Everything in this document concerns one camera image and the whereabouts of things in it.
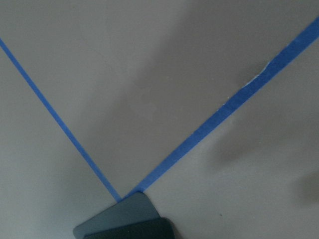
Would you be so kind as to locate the black mouse pad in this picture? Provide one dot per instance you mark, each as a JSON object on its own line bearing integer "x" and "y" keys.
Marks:
{"x": 135, "y": 217}

